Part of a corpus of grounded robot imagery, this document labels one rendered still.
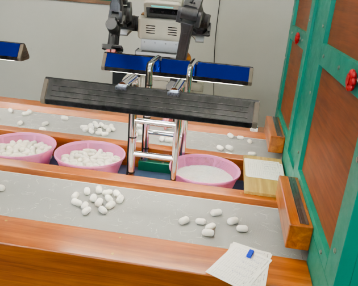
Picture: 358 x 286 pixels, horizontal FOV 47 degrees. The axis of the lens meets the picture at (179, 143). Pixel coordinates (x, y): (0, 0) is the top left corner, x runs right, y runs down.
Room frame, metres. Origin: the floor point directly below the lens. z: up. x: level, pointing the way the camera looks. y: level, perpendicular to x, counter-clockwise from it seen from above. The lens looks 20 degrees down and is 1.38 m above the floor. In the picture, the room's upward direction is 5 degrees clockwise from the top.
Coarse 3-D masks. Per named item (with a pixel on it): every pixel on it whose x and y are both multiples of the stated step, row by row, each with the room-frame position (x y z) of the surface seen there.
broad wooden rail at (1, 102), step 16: (0, 96) 2.13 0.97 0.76; (48, 112) 1.99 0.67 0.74; (64, 112) 1.99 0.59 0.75; (80, 112) 1.99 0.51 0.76; (96, 112) 1.99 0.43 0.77; (112, 112) 2.02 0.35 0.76; (192, 128) 1.92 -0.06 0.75; (208, 128) 1.92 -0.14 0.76; (224, 128) 1.92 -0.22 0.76; (240, 128) 1.94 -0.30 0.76
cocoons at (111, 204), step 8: (0, 184) 1.16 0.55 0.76; (88, 192) 1.17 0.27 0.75; (96, 192) 1.19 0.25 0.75; (104, 192) 1.18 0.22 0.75; (112, 192) 1.19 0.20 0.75; (72, 200) 1.10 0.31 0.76; (80, 200) 1.10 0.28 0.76; (112, 200) 1.13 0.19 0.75; (120, 200) 1.14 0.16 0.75; (88, 208) 1.06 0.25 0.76; (104, 208) 1.07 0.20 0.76; (208, 224) 1.03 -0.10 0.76; (232, 224) 1.07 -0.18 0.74; (208, 232) 0.99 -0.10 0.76
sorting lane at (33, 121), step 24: (0, 120) 1.82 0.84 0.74; (24, 120) 1.85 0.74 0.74; (48, 120) 1.88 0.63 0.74; (72, 120) 1.91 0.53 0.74; (96, 120) 1.94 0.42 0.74; (168, 144) 1.70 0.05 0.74; (192, 144) 1.72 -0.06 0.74; (216, 144) 1.75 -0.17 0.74; (240, 144) 1.78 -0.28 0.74; (264, 144) 1.80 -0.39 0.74
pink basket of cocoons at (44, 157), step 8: (0, 136) 1.55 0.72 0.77; (8, 136) 1.58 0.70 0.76; (16, 136) 1.60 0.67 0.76; (32, 136) 1.61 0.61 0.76; (40, 136) 1.61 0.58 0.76; (48, 136) 1.59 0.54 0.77; (48, 144) 1.58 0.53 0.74; (56, 144) 1.52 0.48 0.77; (48, 152) 1.44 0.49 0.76; (24, 160) 1.38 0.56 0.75; (32, 160) 1.39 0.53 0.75; (40, 160) 1.42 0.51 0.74; (48, 160) 1.47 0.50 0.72
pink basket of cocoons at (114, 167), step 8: (64, 144) 1.52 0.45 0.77; (72, 144) 1.54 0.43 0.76; (88, 144) 1.58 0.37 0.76; (96, 144) 1.58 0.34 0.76; (104, 144) 1.58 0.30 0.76; (112, 144) 1.57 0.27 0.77; (56, 152) 1.45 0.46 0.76; (64, 152) 1.50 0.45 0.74; (112, 152) 1.56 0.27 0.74; (120, 152) 1.52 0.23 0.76; (56, 160) 1.38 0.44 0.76; (120, 160) 1.41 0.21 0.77; (80, 168) 1.32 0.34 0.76; (88, 168) 1.33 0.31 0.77; (96, 168) 1.33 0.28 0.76; (104, 168) 1.36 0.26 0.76; (112, 168) 1.38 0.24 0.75
